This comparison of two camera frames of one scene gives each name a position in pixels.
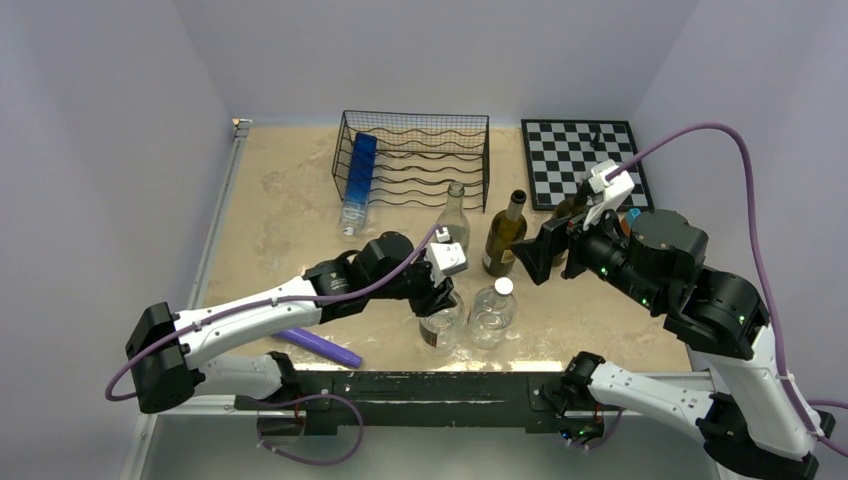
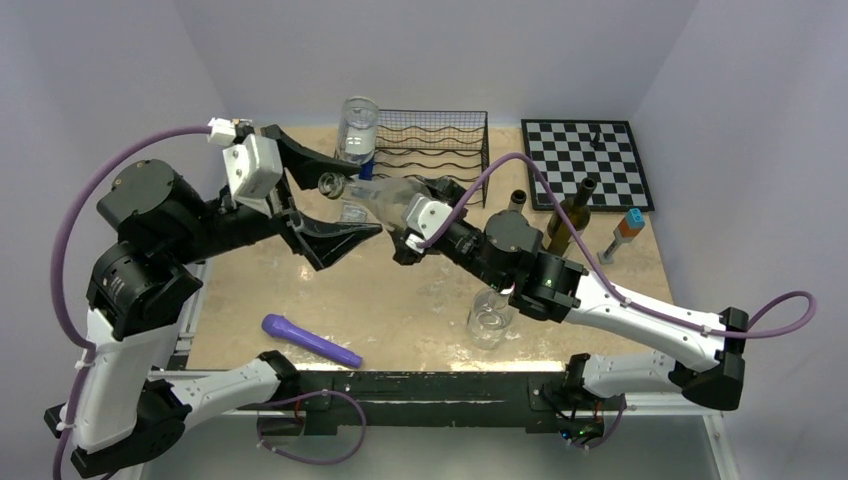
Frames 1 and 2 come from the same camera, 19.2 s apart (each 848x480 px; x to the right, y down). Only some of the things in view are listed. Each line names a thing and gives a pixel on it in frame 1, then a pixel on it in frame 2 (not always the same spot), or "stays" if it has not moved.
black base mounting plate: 325,400 stays
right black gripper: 534,252 to 404,255
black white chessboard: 560,154 stays
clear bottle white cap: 440,331 to 358,130
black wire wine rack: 418,155 stays
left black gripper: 435,300 to 320,242
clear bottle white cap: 493,314 stays
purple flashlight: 320,345 stays
